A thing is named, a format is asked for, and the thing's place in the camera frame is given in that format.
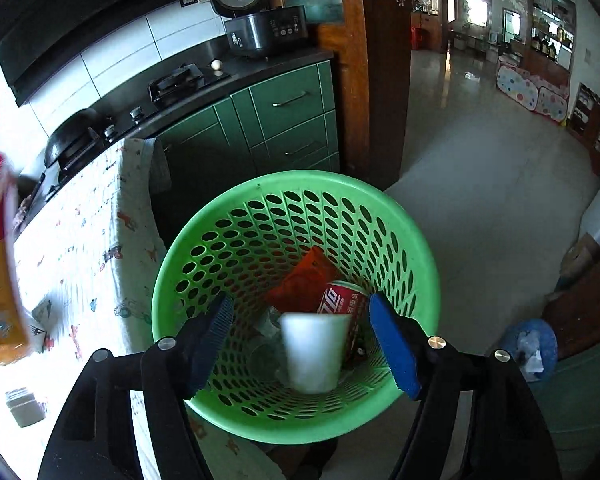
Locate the white paper cup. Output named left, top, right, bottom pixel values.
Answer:
left=279, top=313, right=351, bottom=394

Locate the red cola can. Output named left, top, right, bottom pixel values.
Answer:
left=317, top=280, right=370, bottom=359

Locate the red snack bag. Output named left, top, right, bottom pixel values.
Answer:
left=264, top=247, right=341, bottom=313

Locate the green kitchen cabinet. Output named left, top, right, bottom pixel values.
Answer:
left=154, top=58, right=342, bottom=221

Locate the small white jar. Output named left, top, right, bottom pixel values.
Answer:
left=5, top=388, right=46, bottom=428

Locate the printed white tablecloth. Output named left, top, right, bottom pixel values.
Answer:
left=0, top=136, right=286, bottom=480

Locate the green plastic waste basket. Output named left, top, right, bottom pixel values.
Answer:
left=151, top=170, right=440, bottom=444

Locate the black wok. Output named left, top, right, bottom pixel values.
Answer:
left=44, top=107, right=114, bottom=171

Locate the dark shoe rack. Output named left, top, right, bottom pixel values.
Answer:
left=567, top=84, right=600, bottom=177

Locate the polka dot play fence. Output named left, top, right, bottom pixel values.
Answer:
left=496, top=61, right=569, bottom=124

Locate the black gas stove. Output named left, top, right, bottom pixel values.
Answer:
left=47, top=63, right=230, bottom=183

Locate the wooden display cabinet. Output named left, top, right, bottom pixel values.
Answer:
left=521, top=0, right=577, bottom=87

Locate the white egg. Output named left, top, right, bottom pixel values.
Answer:
left=210, top=60, right=223, bottom=72

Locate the wooden glass cupboard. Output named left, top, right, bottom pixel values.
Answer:
left=310, top=0, right=411, bottom=190

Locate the black rice cooker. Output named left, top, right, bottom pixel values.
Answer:
left=210, top=0, right=309, bottom=58

